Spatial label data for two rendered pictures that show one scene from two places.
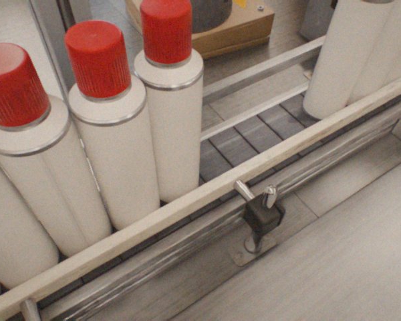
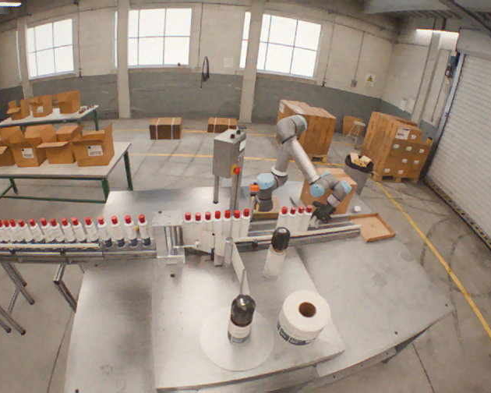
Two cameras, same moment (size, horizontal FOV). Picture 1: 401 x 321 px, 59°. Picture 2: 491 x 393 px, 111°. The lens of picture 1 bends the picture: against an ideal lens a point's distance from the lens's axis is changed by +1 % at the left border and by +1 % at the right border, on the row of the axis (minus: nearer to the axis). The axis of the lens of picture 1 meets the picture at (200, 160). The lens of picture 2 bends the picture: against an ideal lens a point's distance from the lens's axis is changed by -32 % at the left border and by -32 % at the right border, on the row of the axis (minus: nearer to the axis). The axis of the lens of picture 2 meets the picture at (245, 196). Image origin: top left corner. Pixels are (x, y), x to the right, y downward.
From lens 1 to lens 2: 1.10 m
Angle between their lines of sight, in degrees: 23
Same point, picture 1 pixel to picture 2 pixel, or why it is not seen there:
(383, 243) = not seen: hidden behind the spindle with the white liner
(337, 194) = not seen: hidden behind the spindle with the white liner
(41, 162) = (227, 222)
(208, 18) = (264, 209)
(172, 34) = (245, 213)
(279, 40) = not seen: hidden behind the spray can
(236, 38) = (271, 215)
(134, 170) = (236, 228)
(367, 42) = (282, 222)
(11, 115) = (227, 217)
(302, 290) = (256, 256)
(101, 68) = (237, 214)
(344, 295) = (262, 259)
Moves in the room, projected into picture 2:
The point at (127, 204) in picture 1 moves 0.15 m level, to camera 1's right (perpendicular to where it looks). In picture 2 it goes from (234, 234) to (259, 243)
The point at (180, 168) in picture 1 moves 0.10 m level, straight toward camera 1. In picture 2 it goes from (243, 232) to (238, 244)
